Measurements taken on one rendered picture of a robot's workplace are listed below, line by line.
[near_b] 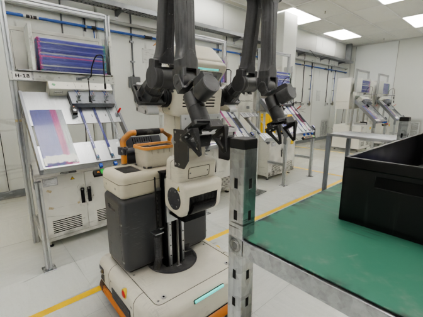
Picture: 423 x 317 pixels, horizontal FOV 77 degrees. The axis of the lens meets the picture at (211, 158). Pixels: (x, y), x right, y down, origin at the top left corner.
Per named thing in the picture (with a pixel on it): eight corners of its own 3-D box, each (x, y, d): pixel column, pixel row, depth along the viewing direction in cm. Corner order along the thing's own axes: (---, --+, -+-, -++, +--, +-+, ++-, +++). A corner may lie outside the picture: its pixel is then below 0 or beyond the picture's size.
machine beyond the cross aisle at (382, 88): (403, 144, 748) (413, 73, 709) (394, 147, 695) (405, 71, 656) (352, 139, 848) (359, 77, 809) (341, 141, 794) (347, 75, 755)
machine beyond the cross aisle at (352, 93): (386, 150, 655) (397, 69, 616) (374, 154, 601) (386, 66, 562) (330, 144, 754) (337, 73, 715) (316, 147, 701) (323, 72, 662)
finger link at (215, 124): (236, 147, 81) (226, 119, 83) (219, 149, 76) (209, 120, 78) (223, 156, 86) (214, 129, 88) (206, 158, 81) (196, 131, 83)
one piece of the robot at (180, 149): (167, 165, 115) (165, 114, 111) (214, 156, 133) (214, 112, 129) (189, 172, 104) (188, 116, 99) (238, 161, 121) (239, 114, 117)
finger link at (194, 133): (219, 149, 76) (209, 120, 78) (200, 151, 72) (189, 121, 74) (206, 158, 81) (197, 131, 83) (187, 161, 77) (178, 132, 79)
